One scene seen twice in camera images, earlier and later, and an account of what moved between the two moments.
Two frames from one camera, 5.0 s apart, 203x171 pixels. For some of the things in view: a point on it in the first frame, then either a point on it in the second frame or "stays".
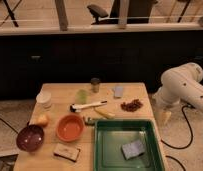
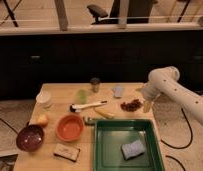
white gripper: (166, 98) -> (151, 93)
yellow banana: (105, 113) stays
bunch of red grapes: (133, 106) stays
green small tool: (89, 121) stays
